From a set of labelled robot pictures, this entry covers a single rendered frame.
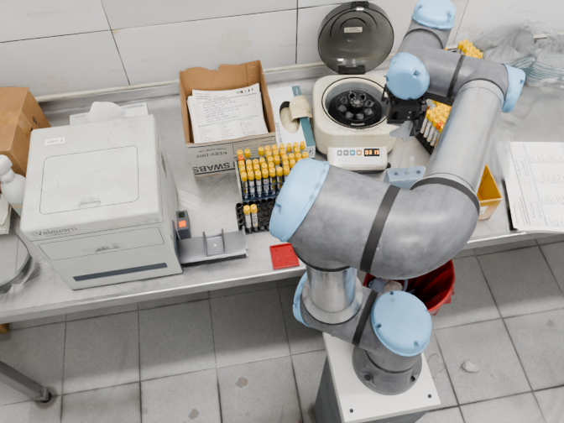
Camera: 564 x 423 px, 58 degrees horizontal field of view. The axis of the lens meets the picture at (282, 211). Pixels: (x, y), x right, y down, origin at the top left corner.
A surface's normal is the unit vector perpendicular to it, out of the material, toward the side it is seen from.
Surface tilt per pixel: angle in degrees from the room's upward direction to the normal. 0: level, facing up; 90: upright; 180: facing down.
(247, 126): 1
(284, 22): 90
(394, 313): 6
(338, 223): 42
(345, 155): 25
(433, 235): 37
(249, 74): 88
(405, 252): 51
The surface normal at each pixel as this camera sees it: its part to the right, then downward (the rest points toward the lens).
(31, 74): 0.17, 0.83
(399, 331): 0.10, -0.55
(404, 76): -0.44, 0.74
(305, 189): -0.19, -0.35
